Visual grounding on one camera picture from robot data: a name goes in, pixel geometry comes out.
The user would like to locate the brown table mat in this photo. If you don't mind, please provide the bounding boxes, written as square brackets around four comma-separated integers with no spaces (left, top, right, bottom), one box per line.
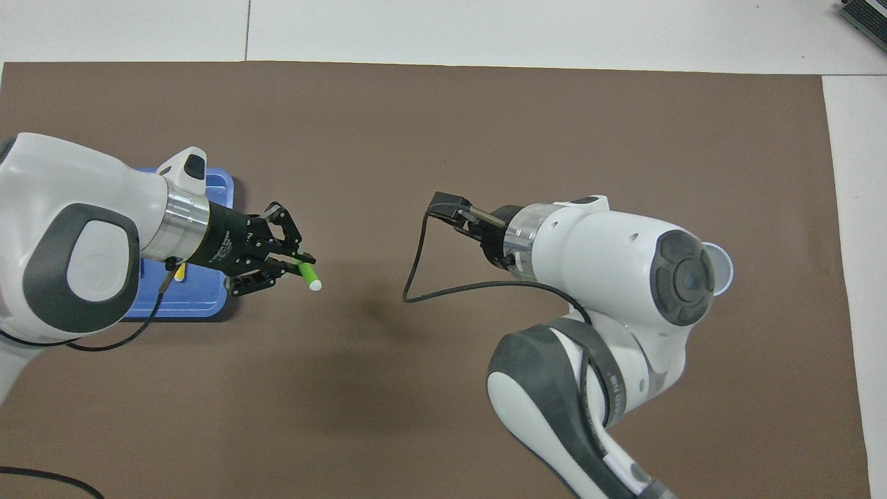
[0,61,872,499]

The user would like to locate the translucent plastic cup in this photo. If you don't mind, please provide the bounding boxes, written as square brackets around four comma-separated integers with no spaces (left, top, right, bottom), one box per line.
[701,243,734,297]

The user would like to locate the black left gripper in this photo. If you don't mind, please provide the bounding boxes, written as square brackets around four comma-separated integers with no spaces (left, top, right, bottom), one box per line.
[187,201,317,297]

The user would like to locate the grey ribbed device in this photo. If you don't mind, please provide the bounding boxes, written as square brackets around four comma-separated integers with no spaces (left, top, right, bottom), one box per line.
[838,0,887,41]

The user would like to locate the blue plastic tray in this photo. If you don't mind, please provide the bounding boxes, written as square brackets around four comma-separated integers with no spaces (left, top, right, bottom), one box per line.
[121,168,235,321]

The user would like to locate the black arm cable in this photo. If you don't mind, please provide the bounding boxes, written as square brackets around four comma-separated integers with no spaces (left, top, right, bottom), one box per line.
[402,208,611,423]
[0,260,177,499]

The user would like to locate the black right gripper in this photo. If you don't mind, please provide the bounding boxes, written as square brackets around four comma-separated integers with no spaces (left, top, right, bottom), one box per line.
[431,192,527,270]

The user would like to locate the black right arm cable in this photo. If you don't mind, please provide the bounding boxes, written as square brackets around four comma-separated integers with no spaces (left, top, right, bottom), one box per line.
[402,208,611,423]

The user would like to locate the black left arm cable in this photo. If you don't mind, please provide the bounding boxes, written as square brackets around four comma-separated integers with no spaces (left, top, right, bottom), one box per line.
[0,260,177,499]

